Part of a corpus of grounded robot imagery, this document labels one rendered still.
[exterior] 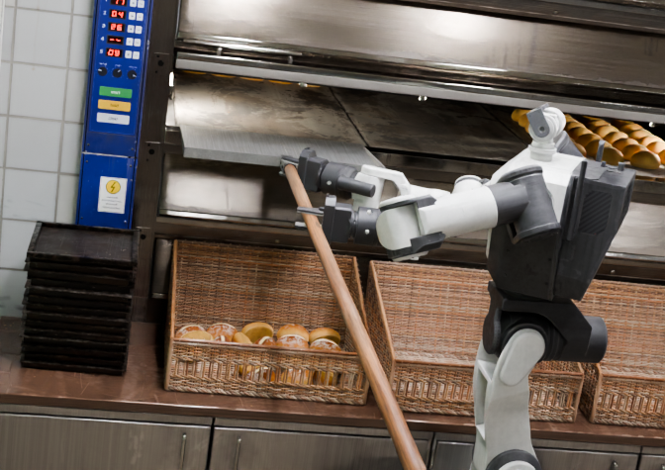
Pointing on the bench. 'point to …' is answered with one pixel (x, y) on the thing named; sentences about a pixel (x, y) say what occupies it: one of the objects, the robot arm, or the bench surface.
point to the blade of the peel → (267, 147)
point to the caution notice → (112, 195)
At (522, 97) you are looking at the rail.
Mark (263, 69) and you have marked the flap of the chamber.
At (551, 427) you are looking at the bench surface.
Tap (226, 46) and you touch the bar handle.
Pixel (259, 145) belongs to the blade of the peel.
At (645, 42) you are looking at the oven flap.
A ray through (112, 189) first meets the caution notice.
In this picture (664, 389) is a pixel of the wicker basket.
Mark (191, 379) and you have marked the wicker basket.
